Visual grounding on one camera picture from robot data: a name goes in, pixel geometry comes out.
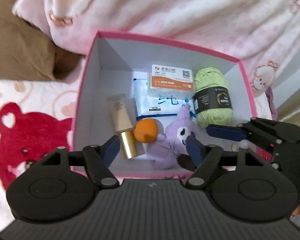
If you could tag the blue white tissue pack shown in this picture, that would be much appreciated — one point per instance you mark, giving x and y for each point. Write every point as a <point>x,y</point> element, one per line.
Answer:
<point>152,107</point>

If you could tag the pink cardboard storage box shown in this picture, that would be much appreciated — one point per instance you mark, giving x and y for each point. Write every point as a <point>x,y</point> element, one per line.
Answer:
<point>115,61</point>

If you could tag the red bear plush blanket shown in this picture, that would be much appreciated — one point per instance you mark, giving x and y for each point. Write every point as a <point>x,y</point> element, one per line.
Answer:
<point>35,118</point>

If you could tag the purple plush toy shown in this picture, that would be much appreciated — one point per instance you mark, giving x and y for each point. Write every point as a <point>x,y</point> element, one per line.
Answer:
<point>168,146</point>

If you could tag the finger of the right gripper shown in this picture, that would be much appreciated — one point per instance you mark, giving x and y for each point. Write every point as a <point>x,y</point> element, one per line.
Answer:
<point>226,132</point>

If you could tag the pink cartoon quilt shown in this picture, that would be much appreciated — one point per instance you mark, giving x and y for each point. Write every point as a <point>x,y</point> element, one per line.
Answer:
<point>264,34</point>

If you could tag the beige foundation bottle gold cap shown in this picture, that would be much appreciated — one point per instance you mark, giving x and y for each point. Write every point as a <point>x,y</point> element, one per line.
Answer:
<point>123,126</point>

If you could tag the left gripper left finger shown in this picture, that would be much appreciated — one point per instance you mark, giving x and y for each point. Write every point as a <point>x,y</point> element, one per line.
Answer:
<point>63,183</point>

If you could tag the clear floss pick box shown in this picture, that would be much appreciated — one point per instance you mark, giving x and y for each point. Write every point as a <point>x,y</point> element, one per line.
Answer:
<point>170,82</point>

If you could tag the green yarn ball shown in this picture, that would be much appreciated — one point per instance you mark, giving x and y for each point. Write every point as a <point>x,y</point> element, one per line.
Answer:
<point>212,103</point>

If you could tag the orange makeup sponge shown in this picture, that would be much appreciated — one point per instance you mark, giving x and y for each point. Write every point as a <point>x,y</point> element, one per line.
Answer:
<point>146,131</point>

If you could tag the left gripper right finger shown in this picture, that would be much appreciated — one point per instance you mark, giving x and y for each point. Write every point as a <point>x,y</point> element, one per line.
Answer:
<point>241,184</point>

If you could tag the brown pillow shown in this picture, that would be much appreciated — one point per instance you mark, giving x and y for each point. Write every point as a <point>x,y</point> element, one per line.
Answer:
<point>28,54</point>

